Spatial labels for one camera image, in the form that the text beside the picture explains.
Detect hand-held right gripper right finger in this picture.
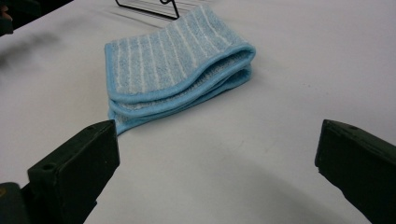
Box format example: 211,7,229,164
314,119,396,224

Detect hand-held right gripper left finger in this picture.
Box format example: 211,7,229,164
21,119,120,224

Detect blue striped towel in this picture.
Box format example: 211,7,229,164
104,3,257,135

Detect black wire rack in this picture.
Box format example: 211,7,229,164
115,0,181,21

